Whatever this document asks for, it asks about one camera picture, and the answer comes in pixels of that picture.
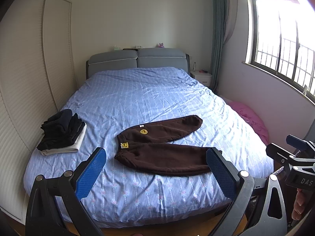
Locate dark brown pants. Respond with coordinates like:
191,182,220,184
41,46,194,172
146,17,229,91
115,115,210,177

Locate person's right hand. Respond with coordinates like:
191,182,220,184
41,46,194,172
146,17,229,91
292,189,305,220

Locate folded black clothes stack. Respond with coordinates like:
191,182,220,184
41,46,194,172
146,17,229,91
37,109,85,151

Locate blue floral striped bedsheet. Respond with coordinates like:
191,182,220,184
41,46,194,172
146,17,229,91
23,67,273,228

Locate white bedside table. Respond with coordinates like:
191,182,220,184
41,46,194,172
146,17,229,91
191,71,212,87

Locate barred window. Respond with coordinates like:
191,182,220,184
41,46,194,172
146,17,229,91
246,0,314,101

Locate grey padded headboard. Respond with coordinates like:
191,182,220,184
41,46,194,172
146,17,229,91
85,47,190,79

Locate green curtain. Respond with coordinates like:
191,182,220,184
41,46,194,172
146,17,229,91
210,0,228,93

